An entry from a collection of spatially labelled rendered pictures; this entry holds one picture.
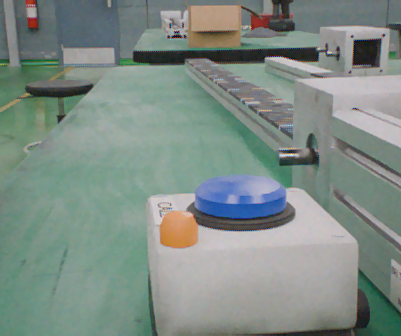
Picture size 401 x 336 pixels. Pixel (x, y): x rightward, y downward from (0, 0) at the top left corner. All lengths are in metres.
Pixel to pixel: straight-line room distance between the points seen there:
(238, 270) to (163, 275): 0.03
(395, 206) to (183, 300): 0.13
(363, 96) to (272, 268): 0.19
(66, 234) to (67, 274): 0.07
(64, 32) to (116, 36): 0.85
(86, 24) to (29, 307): 11.09
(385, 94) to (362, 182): 0.08
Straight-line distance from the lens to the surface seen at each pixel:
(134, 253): 0.42
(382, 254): 0.36
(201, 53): 2.43
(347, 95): 0.42
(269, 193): 0.28
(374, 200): 0.36
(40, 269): 0.40
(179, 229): 0.25
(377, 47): 1.44
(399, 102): 0.43
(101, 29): 11.39
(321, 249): 0.26
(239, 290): 0.26
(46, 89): 3.44
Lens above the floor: 0.93
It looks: 14 degrees down
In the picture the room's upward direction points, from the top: 1 degrees counter-clockwise
